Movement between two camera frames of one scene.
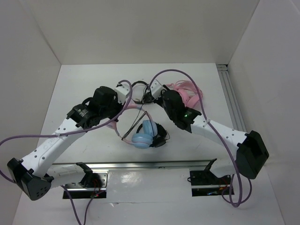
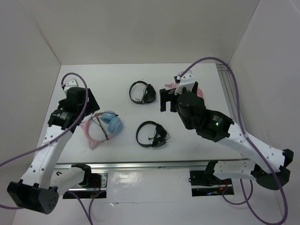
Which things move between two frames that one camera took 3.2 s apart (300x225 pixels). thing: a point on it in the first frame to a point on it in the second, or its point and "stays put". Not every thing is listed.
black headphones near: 162,136 stays put
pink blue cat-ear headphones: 144,140 to 110,118
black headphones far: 148,97 stays put
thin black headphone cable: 133,126 to 100,125
